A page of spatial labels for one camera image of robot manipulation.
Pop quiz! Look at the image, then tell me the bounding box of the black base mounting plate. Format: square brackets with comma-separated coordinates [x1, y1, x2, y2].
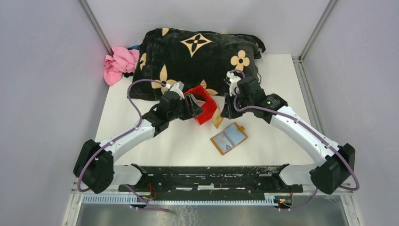
[132, 166, 303, 201]

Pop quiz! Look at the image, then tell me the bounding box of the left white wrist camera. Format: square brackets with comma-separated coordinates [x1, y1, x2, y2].
[168, 81, 185, 99]

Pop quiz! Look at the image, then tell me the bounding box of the red plastic bin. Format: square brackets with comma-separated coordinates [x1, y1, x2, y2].
[184, 85, 217, 125]

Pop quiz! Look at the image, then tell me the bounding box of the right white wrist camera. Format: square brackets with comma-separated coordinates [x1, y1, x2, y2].
[225, 69, 245, 97]

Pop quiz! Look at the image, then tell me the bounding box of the aluminium rail frame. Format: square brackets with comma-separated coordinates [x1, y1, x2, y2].
[73, 69, 355, 211]

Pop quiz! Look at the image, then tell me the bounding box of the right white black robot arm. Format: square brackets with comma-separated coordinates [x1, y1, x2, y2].
[222, 73, 359, 194]

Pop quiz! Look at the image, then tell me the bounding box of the black floral blanket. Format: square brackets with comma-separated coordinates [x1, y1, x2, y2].
[129, 28, 266, 101]

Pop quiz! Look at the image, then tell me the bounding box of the gold credit card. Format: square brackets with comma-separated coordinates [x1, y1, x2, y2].
[211, 108, 223, 129]

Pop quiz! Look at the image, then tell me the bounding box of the silver credit card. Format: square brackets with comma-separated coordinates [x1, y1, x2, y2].
[214, 134, 234, 153]

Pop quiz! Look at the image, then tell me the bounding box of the yellow leather card holder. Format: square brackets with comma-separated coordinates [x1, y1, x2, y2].
[210, 122, 248, 155]

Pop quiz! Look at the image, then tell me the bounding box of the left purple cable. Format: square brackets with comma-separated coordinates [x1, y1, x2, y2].
[76, 79, 175, 213]

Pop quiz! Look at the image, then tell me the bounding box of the pink cloth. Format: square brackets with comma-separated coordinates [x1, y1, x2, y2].
[103, 47, 139, 86]

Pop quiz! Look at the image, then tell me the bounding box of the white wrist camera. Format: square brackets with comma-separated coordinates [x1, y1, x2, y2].
[168, 81, 185, 99]
[225, 69, 245, 97]

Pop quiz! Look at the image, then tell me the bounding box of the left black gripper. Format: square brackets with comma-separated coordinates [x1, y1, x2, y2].
[168, 94, 204, 121]

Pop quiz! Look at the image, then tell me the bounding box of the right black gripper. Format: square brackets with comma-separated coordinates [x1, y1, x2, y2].
[220, 90, 253, 120]

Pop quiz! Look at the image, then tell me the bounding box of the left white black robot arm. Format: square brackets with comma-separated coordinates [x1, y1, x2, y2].
[73, 91, 203, 194]

